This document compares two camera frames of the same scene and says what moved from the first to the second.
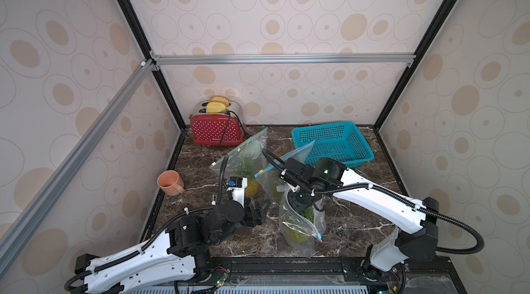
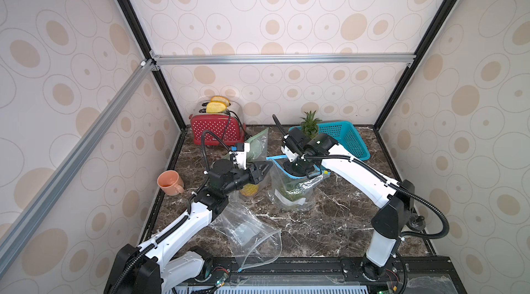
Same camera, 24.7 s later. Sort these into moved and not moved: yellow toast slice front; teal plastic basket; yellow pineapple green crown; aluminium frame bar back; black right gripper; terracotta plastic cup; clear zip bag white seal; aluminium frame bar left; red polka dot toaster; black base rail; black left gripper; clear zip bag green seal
Moved: clear zip bag white seal; black right gripper; yellow pineapple green crown; black left gripper
Not moved: teal plastic basket; aluminium frame bar left; terracotta plastic cup; clear zip bag green seal; aluminium frame bar back; yellow toast slice front; red polka dot toaster; black base rail
